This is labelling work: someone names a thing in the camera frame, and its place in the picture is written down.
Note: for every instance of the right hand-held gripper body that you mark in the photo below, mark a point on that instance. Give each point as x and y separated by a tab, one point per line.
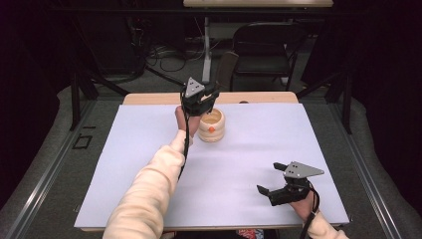
298	171

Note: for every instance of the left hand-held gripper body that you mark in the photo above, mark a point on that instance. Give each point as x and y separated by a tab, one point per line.
194	99

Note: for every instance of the cream ribbed cup orange dot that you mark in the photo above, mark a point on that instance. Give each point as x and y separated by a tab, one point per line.
212	129

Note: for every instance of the person's left hand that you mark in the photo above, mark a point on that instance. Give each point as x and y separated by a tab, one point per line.
183	122

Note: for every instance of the person's right hand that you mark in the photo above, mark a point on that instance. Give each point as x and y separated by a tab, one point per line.
303	209

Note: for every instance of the white-legged desk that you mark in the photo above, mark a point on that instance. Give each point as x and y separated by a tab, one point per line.
206	59

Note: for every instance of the white table mat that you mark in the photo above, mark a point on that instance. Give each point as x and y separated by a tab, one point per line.
239	156

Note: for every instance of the person's patterned clothing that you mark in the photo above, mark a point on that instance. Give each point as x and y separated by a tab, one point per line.
251	233

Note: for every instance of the black folding chair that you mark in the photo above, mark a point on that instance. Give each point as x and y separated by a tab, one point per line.
265	63

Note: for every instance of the black metal stand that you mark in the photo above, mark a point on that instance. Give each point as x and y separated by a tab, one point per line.
75	99
346	103

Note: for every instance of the aluminium floor rail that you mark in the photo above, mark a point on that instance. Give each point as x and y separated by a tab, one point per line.
368	179
49	172

